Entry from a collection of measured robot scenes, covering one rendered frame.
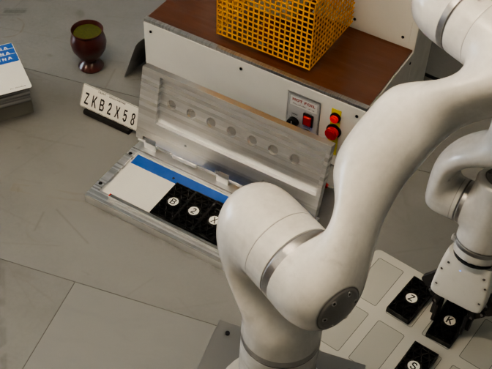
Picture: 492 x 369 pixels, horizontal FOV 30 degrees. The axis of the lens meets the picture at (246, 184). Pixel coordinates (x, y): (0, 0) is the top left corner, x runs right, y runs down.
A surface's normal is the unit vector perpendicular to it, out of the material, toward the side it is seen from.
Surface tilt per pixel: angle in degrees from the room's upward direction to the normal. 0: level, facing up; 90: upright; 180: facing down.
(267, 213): 13
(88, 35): 0
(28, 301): 0
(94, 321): 0
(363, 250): 70
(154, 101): 77
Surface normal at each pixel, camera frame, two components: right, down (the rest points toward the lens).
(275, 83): -0.52, 0.61
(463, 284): -0.54, 0.43
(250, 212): -0.35, -0.49
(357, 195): 0.17, -0.09
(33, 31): 0.03, -0.69
